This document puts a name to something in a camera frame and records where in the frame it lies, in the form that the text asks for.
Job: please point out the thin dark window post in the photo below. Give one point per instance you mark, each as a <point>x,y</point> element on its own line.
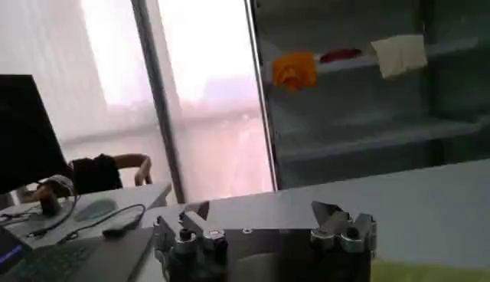
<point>264,115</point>

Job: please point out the white office desk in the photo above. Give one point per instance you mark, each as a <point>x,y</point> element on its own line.
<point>126,197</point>

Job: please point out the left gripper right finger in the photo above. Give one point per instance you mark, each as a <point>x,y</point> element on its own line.
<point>344,230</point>

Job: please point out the black computer monitor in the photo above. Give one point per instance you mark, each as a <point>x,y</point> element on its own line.
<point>27,134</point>

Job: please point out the wide dark window post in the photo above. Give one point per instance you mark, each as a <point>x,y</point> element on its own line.
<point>161,107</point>

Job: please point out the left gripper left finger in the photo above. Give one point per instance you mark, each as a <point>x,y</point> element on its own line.
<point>195,230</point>

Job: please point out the light green shirt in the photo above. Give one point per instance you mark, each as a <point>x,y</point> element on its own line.
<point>428,273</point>

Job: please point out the small dark stand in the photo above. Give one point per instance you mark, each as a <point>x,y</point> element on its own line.
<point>49,201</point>

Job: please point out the grey shelf rack with cloths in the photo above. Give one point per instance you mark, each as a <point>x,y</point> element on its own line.
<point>363,107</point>

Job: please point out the person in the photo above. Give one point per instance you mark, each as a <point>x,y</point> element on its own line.
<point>95,174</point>

